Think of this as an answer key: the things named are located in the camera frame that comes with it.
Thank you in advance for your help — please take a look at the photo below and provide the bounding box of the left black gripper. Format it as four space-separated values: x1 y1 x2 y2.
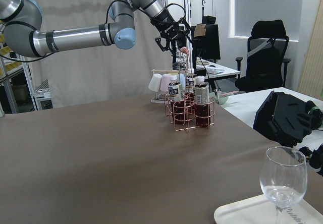
150 6 191 51

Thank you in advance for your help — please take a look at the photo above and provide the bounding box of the copper wire bottle basket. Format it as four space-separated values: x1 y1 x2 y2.
164 47 215 132

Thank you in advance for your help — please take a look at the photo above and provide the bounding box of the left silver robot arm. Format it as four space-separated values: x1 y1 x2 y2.
1 0 191 58

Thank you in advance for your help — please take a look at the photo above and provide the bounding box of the tea bottle white cap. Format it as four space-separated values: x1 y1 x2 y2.
168 75 184 123

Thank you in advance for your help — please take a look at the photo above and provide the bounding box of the pink cup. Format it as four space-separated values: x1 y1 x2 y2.
160 74 172 92

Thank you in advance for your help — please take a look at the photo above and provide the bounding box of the white cup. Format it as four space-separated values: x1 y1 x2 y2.
148 73 162 92

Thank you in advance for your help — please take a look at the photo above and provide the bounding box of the white cup rack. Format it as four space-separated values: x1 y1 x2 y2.
151 69 186 103

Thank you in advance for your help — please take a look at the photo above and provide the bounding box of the green bowl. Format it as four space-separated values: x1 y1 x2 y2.
218 95 229 105

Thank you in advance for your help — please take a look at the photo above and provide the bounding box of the black office chair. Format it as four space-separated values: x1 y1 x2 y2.
235 20 291 92

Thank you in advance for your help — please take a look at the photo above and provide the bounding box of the black foam case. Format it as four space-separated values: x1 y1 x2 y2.
253 91 312 147

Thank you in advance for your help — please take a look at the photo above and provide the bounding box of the clear wine glass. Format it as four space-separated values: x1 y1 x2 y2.
259 146 307 223

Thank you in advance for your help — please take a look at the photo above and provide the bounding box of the cream rectangular tray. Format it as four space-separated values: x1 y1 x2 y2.
214 195 322 224

